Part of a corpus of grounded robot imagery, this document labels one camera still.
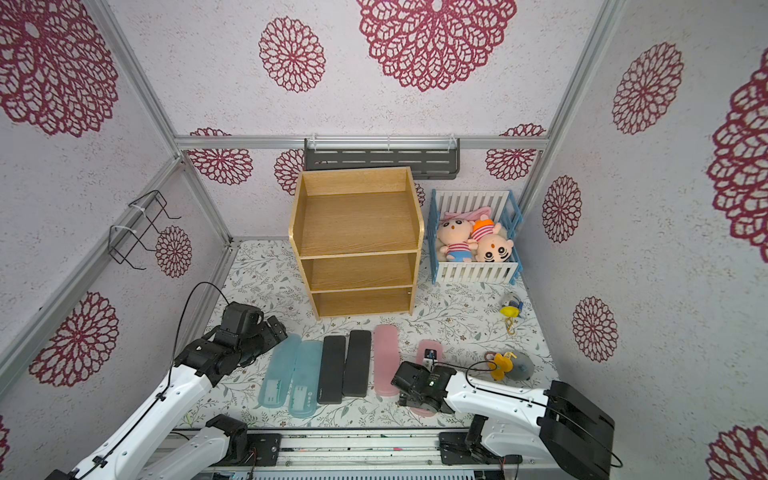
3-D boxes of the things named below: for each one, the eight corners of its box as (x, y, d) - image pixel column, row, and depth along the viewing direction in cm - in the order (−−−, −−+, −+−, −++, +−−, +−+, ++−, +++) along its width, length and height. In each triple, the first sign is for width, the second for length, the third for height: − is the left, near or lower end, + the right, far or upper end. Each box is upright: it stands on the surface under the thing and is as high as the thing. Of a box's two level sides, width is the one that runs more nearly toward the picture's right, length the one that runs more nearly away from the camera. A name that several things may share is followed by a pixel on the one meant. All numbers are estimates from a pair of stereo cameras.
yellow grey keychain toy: (494, 327, 98) (499, 320, 94) (502, 304, 104) (506, 296, 100) (512, 335, 96) (517, 328, 92) (518, 310, 102) (523, 302, 98)
